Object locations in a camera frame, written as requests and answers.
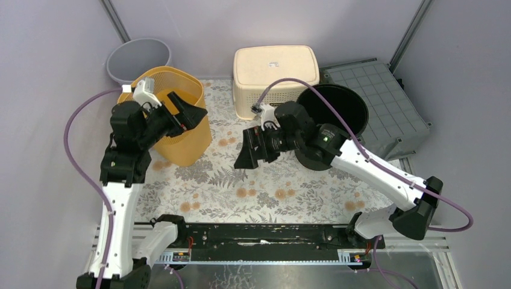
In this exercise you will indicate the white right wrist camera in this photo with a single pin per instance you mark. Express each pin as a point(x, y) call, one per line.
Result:
point(266, 114)

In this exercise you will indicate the floral patterned table mat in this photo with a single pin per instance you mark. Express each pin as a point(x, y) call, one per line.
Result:
point(212, 190)

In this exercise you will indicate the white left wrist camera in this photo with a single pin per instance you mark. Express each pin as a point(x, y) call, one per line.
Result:
point(143, 92)

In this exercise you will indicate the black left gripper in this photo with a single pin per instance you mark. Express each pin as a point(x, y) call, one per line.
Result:
point(173, 117)

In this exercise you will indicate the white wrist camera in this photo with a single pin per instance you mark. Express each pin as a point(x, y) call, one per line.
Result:
point(143, 92)
point(266, 114)

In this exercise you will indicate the small circuit board right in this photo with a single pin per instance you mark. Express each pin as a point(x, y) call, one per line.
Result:
point(355, 258)

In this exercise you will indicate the grey round plastic bin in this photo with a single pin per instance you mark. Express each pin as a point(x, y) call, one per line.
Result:
point(132, 59)

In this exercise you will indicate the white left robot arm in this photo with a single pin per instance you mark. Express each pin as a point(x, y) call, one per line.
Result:
point(116, 264)

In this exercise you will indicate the yellow bin with black liner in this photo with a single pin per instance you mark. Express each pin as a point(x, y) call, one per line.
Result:
point(185, 149)

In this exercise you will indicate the small circuit board left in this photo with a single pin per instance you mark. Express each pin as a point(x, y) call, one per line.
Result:
point(180, 257)

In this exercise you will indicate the white slotted cable duct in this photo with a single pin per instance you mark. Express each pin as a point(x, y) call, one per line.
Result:
point(315, 257)

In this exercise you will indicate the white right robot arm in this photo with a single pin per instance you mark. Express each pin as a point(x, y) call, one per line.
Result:
point(414, 198)

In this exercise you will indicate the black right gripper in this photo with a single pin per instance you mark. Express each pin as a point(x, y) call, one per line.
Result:
point(248, 156)

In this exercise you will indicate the grey plastic storage bin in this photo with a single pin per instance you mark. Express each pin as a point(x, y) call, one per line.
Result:
point(395, 129)

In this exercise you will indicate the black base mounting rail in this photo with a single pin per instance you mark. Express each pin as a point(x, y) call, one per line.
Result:
point(272, 236)

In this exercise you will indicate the small circuit board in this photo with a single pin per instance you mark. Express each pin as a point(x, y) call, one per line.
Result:
point(180, 257)
point(355, 258)

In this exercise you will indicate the cream perforated plastic basket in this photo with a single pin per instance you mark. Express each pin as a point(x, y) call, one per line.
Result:
point(255, 68)

